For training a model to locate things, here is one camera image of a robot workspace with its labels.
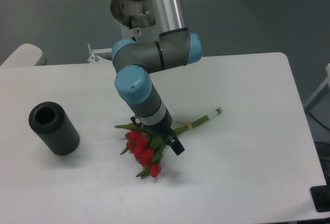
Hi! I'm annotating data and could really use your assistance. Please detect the beige chair backrest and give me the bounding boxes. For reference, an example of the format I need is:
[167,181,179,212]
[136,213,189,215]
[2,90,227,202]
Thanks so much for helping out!
[1,43,47,69]

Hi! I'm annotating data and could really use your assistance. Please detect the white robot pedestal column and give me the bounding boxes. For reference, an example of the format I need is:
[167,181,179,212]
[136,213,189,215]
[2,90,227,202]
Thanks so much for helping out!
[120,24,159,44]

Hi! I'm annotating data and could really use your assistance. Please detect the white metal base frame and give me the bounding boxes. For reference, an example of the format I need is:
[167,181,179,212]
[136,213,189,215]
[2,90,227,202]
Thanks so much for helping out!
[87,43,112,63]

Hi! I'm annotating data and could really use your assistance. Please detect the black ribbed cylindrical vase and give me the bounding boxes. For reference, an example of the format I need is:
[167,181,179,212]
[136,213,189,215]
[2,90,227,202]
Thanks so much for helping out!
[28,102,80,155]

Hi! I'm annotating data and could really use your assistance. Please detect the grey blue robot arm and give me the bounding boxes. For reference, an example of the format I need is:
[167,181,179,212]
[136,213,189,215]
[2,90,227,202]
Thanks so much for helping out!
[89,0,203,155]

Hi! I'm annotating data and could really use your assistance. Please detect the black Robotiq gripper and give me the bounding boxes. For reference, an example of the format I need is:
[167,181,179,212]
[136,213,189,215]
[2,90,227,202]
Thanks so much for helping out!
[129,109,185,156]

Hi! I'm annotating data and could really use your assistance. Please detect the red tulip bouquet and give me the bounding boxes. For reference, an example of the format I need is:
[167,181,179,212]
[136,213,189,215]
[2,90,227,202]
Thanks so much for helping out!
[115,107,222,179]

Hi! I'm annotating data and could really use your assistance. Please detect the black device at table edge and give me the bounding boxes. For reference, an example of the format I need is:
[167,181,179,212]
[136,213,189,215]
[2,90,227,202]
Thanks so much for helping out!
[310,185,329,213]

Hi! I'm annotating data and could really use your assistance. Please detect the black cable on floor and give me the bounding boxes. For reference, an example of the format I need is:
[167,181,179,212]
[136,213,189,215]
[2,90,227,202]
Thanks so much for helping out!
[308,110,330,129]

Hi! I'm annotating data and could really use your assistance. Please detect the white furniture at right edge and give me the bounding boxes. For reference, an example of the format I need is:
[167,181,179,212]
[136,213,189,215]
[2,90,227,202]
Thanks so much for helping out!
[303,64,329,113]

